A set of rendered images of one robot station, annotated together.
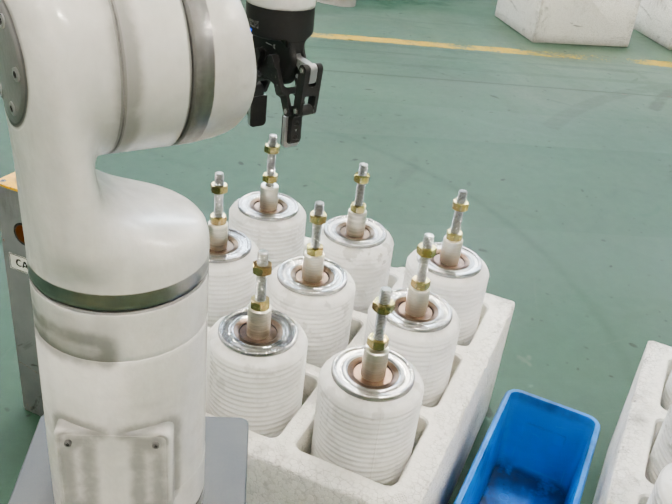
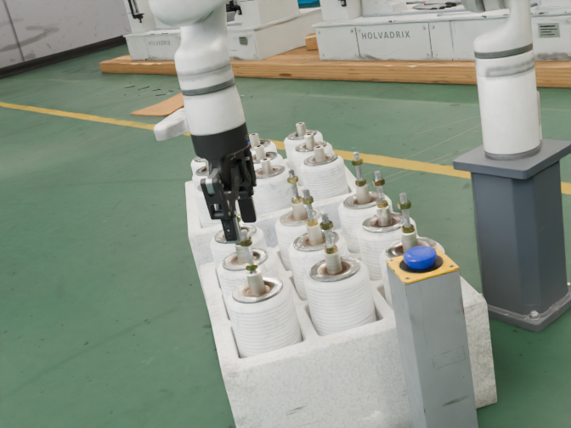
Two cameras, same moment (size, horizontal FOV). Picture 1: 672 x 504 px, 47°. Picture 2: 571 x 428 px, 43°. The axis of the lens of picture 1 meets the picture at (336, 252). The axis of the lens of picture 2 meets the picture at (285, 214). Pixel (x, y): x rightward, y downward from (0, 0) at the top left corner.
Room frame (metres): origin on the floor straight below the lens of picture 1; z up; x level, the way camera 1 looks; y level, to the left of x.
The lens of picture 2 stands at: (1.25, 0.95, 0.71)
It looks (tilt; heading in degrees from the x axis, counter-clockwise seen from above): 21 degrees down; 242
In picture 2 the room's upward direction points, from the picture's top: 12 degrees counter-clockwise
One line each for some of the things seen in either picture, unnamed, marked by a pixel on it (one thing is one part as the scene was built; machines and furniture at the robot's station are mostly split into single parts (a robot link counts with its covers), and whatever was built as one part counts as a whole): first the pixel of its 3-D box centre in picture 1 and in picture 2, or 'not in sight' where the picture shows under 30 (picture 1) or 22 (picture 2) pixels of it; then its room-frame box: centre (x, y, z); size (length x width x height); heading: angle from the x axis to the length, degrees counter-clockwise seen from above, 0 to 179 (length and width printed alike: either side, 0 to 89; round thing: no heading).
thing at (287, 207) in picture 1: (268, 206); (257, 290); (0.86, 0.09, 0.25); 0.08 x 0.08 x 0.01
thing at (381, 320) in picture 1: (380, 324); (358, 172); (0.56, -0.05, 0.31); 0.01 x 0.01 x 0.08
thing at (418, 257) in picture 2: not in sight; (420, 259); (0.74, 0.32, 0.32); 0.04 x 0.04 x 0.02
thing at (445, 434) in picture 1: (300, 392); (332, 327); (0.71, 0.02, 0.09); 0.39 x 0.39 x 0.18; 69
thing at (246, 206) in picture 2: (290, 130); (247, 210); (0.84, 0.07, 0.36); 0.02 x 0.01 x 0.04; 132
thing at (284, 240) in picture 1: (264, 269); (270, 343); (0.86, 0.09, 0.16); 0.10 x 0.10 x 0.18
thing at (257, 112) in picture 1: (257, 110); (231, 230); (0.89, 0.11, 0.36); 0.02 x 0.01 x 0.04; 132
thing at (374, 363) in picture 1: (374, 362); (362, 194); (0.56, -0.05, 0.26); 0.02 x 0.02 x 0.03
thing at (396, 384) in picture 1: (372, 373); (364, 200); (0.56, -0.05, 0.25); 0.08 x 0.08 x 0.01
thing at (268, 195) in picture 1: (268, 197); (256, 282); (0.86, 0.09, 0.26); 0.02 x 0.02 x 0.03
